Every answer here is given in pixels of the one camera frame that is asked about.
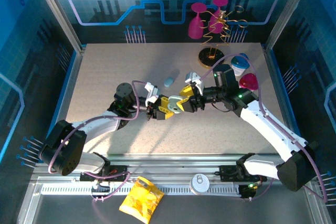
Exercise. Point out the light blue earbud charging case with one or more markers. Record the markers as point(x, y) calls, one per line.
point(169, 82)

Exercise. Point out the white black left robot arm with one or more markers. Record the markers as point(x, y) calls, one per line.
point(99, 124)

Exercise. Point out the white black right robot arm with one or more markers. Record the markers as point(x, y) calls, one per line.
point(262, 124)

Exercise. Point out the pink-lid white yogurt cup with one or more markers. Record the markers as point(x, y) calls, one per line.
point(248, 81)

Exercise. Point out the blue-lid white yogurt cup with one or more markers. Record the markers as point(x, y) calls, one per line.
point(241, 62)

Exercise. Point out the pink plastic goblet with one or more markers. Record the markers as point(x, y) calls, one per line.
point(195, 28)
point(220, 1)

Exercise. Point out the silver tin can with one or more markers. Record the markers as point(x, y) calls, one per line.
point(199, 183)

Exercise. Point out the yellow snack bag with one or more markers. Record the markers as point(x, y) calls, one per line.
point(141, 200)

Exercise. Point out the small black control board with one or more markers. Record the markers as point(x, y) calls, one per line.
point(249, 190)

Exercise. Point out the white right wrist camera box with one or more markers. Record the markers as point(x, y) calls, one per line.
point(193, 78)

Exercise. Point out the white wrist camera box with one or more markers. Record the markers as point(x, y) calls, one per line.
point(151, 93)
point(193, 78)

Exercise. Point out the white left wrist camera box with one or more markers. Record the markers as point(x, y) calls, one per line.
point(151, 93)

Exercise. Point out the aluminium mounting rail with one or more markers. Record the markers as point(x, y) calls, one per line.
point(170, 166)

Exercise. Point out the aluminium frame post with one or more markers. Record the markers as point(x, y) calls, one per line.
point(58, 11)
point(288, 11)

